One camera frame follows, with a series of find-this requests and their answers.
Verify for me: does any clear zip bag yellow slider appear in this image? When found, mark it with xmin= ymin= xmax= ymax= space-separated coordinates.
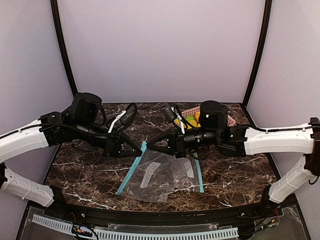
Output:
xmin=116 ymin=141 xmax=186 ymax=203

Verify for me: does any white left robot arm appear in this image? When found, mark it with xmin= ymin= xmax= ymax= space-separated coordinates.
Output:
xmin=0 ymin=92 xmax=142 ymax=208

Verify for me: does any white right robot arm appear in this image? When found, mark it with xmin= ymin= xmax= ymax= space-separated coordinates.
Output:
xmin=147 ymin=100 xmax=320 ymax=206

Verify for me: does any clear zip bag on table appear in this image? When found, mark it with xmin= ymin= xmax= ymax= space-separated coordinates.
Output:
xmin=171 ymin=156 xmax=205 ymax=193

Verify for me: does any yellow toy fruit front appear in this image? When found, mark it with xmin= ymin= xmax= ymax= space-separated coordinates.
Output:
xmin=194 ymin=111 xmax=200 ymax=120

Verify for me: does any pink perforated plastic basket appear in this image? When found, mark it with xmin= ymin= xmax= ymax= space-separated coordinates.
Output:
xmin=180 ymin=103 xmax=236 ymax=130

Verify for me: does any large yellow toy fruit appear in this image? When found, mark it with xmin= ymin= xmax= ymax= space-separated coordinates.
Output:
xmin=189 ymin=119 xmax=201 ymax=128

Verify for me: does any green toy lime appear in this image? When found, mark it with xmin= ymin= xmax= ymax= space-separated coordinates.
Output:
xmin=185 ymin=115 xmax=195 ymax=122

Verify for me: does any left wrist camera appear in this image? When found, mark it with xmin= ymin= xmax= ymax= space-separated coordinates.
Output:
xmin=108 ymin=102 xmax=138 ymax=134

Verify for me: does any white slotted cable duct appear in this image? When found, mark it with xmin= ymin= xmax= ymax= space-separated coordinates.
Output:
xmin=31 ymin=214 xmax=239 ymax=240

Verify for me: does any black front frame rail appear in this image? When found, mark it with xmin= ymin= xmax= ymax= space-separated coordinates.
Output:
xmin=22 ymin=194 xmax=301 ymax=228

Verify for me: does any black left corner frame post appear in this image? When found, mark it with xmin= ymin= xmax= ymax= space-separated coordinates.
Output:
xmin=50 ymin=0 xmax=78 ymax=97

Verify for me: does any black corner frame post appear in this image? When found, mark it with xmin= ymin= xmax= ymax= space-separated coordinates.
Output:
xmin=242 ymin=0 xmax=273 ymax=108
xmin=50 ymin=0 xmax=78 ymax=97

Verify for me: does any black right corner frame post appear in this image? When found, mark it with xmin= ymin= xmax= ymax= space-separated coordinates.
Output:
xmin=242 ymin=0 xmax=273 ymax=108

